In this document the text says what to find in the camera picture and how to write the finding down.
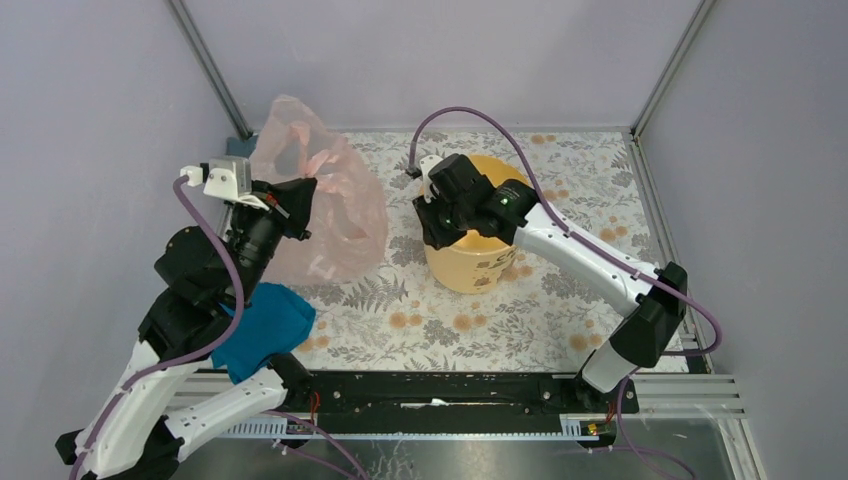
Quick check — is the yellow plastic trash bin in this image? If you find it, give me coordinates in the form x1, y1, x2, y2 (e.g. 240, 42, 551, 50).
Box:
423, 154, 531, 294

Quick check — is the bright blue cloth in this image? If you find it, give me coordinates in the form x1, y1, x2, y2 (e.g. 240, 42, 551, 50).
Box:
211, 283, 316, 384

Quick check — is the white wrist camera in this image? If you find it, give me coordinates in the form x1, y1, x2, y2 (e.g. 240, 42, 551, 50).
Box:
407, 155, 444, 203
180, 155, 270, 210

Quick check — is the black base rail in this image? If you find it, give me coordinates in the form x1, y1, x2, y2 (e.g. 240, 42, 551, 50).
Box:
280, 371, 639, 435

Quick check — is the grey-blue cloth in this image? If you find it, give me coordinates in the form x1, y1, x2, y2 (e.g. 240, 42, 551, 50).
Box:
225, 135, 259, 158

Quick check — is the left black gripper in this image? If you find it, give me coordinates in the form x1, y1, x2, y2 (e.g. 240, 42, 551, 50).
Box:
231, 174, 322, 304

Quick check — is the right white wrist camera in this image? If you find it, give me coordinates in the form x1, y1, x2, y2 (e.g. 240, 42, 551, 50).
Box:
407, 155, 444, 203

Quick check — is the pink plastic trash bag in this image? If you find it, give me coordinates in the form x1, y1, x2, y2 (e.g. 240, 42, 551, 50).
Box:
249, 95, 388, 286

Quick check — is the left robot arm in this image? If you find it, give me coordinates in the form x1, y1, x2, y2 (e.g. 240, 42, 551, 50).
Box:
55, 178, 317, 479

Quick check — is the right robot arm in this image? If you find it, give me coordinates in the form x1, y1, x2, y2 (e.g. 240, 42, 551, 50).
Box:
413, 154, 687, 412

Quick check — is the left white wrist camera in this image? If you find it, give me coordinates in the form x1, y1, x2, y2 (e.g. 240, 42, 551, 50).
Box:
180, 155, 270, 210

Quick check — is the floral patterned table mat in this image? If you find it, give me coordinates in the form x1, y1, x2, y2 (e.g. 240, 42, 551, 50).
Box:
295, 130, 662, 372

